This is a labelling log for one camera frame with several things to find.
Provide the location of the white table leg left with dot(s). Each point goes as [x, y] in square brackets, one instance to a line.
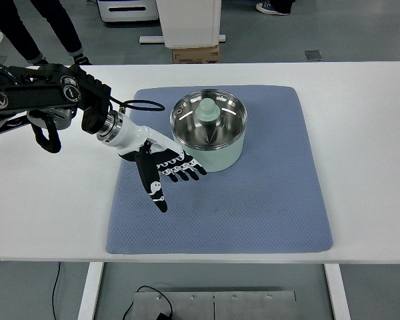
[91, 291]

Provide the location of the white cabinet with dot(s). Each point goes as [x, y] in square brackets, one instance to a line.
[188, 24]

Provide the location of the grey floor plate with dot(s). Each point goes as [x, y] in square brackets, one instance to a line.
[314, 55]

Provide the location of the glass lid with green knob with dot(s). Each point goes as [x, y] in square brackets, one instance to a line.
[208, 119]

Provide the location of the metal base plate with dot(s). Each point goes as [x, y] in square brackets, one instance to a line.
[216, 305]

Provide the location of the blue white sneaker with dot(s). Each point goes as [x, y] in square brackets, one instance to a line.
[274, 7]

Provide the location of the white appliance with slot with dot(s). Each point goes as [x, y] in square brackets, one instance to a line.
[127, 11]

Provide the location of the blue quilted mat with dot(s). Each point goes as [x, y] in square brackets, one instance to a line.
[268, 201]

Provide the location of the cardboard box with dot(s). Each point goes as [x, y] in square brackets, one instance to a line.
[201, 55]

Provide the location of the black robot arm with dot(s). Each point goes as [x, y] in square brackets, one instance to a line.
[49, 97]

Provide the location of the white table leg right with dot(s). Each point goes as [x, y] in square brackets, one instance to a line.
[337, 293]

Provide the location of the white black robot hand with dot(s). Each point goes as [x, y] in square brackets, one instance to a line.
[152, 151]

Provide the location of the mint green pot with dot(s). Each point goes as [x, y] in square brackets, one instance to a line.
[217, 160]

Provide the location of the white table leg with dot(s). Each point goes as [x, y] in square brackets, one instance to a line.
[91, 291]
[337, 293]

